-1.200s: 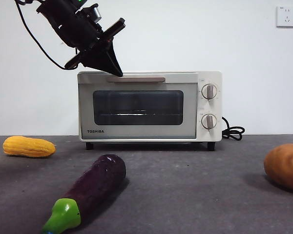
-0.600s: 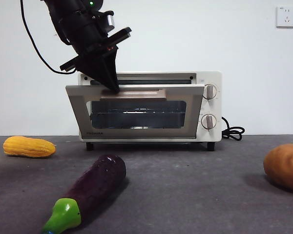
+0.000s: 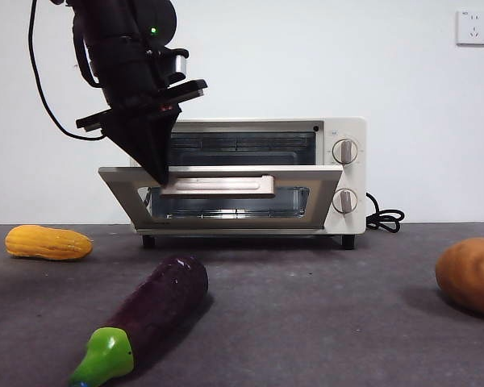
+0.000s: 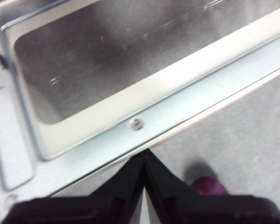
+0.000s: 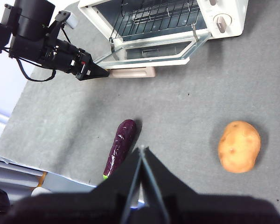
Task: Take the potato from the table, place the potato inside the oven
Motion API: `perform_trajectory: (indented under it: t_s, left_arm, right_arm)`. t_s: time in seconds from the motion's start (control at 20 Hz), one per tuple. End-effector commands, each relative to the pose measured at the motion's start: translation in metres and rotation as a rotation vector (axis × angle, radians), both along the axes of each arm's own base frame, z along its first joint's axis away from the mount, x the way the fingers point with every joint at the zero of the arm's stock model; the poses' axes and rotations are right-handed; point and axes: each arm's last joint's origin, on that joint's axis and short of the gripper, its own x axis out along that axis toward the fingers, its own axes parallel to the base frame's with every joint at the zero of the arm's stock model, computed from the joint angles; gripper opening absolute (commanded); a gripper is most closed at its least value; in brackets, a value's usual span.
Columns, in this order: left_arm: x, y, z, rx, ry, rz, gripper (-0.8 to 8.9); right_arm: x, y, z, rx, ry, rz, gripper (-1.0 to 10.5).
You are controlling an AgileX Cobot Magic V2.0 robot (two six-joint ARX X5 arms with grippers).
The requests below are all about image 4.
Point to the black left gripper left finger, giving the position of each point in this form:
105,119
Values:
102,207

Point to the purple eggplant with green stem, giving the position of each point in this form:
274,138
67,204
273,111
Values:
210,186

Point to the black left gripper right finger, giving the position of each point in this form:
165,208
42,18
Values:
189,207

